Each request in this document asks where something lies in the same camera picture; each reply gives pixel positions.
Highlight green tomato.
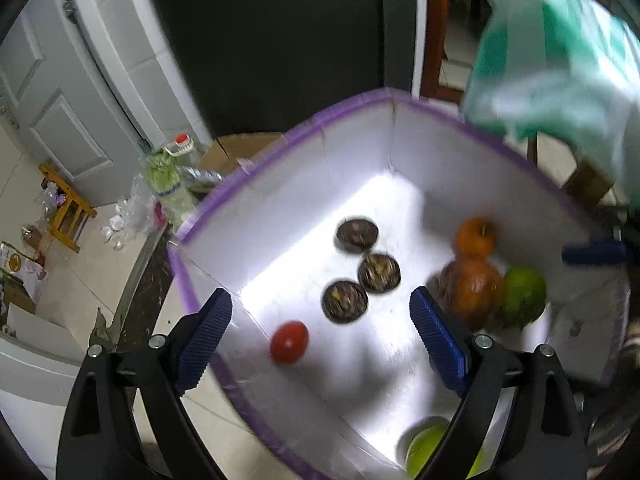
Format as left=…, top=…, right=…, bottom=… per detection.
left=405, top=420, right=486, bottom=480
left=500, top=266, right=548, bottom=328

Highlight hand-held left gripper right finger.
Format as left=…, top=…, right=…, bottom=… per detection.
left=409, top=286, right=588, bottom=480

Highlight brown wooden furniture frame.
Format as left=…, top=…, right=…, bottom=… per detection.
left=419, top=0, right=483, bottom=103

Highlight brown onion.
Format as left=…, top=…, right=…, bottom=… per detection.
left=435, top=259, right=505, bottom=331

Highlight brown cardboard box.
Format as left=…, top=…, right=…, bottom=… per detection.
left=197, top=132, right=286, bottom=181

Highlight orange persimmon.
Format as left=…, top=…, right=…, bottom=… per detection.
left=454, top=216, right=497, bottom=261

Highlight green white checked tablecloth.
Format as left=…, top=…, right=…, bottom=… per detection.
left=460, top=0, right=640, bottom=186

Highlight white cabinet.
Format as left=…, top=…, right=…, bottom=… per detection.
left=0, top=305, right=93, bottom=406

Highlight red tomato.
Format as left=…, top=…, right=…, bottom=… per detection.
left=270, top=321, right=310, bottom=365

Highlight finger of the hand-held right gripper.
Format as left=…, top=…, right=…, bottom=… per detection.
left=561, top=239, right=632, bottom=266

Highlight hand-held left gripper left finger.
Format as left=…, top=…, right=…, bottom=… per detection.
left=56, top=287, right=234, bottom=480

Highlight clear plastic oil bottle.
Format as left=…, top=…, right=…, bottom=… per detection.
left=144, top=133, right=201, bottom=226

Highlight small wooden stool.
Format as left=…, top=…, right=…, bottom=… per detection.
left=39, top=161, right=98, bottom=253

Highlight dark brown water chestnut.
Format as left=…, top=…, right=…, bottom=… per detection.
left=357, top=253, right=402, bottom=293
left=336, top=217, right=379, bottom=252
left=321, top=280, right=370, bottom=325

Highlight clear plastic bags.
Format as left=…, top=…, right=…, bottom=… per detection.
left=100, top=180, right=157, bottom=252

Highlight white foam box purple tape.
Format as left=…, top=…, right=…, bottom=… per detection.
left=166, top=87, right=632, bottom=480

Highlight white panel door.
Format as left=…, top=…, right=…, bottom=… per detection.
left=0, top=0, right=216, bottom=208

